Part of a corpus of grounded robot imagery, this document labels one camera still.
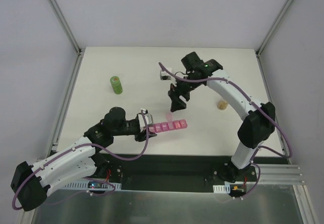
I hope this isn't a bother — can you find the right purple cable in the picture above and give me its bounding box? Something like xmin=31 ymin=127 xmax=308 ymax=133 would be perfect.
xmin=158 ymin=62 xmax=294 ymax=202

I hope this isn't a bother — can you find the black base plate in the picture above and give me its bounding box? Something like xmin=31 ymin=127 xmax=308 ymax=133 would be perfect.
xmin=91 ymin=154 xmax=257 ymax=193

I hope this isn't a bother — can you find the clear pill bottle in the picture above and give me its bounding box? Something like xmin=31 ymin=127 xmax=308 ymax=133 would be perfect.
xmin=217 ymin=99 xmax=228 ymax=110

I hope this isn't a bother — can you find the right aluminium frame post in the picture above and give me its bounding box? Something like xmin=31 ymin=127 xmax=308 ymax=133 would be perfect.
xmin=256 ymin=0 xmax=295 ymax=58

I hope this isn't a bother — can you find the purple cable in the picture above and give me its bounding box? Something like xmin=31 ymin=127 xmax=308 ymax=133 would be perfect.
xmin=158 ymin=62 xmax=294 ymax=202
xmin=12 ymin=110 xmax=152 ymax=209

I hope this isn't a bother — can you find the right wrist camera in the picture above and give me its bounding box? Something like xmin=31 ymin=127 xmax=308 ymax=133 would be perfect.
xmin=159 ymin=69 xmax=173 ymax=80

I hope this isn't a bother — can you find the left aluminium frame post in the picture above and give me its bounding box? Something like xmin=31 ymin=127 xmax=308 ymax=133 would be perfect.
xmin=39 ymin=0 xmax=84 ymax=56

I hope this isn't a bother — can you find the aluminium frame post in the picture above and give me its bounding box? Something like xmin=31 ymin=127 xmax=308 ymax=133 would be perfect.
xmin=39 ymin=0 xmax=84 ymax=56
xmin=256 ymin=0 xmax=295 ymax=58

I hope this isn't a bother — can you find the left white cable duct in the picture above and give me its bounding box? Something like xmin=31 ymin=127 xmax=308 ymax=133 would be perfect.
xmin=61 ymin=180 xmax=122 ymax=191

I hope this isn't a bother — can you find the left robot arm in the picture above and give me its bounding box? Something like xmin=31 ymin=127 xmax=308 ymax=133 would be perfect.
xmin=10 ymin=107 xmax=156 ymax=211

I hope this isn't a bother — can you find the pink weekly pill organizer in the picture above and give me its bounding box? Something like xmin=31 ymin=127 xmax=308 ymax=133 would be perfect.
xmin=149 ymin=113 xmax=187 ymax=133

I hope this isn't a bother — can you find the right white cable duct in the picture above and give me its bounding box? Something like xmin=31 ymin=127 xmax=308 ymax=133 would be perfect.
xmin=213 ymin=185 xmax=230 ymax=194

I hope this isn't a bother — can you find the white cable duct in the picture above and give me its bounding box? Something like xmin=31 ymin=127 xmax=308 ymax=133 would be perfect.
xmin=61 ymin=180 xmax=122 ymax=191
xmin=213 ymin=185 xmax=230 ymax=194

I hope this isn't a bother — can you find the green cylindrical bottle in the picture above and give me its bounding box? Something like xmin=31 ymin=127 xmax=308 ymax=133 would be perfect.
xmin=110 ymin=76 xmax=123 ymax=95

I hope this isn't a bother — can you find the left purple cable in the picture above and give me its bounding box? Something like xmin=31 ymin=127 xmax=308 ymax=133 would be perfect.
xmin=12 ymin=110 xmax=152 ymax=209

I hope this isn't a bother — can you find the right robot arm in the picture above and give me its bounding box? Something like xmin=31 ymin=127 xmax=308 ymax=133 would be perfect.
xmin=160 ymin=52 xmax=275 ymax=183

